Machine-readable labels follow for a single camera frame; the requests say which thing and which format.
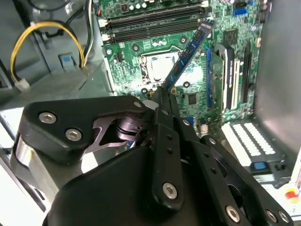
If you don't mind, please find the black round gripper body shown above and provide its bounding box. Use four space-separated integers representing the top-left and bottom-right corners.
43 145 226 226

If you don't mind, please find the blue RAM stick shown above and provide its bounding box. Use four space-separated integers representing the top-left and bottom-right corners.
161 18 215 92

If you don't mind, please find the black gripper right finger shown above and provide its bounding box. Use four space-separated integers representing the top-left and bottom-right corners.
169 92 294 226

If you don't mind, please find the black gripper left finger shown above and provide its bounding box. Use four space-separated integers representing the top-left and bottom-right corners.
10 87 186 210

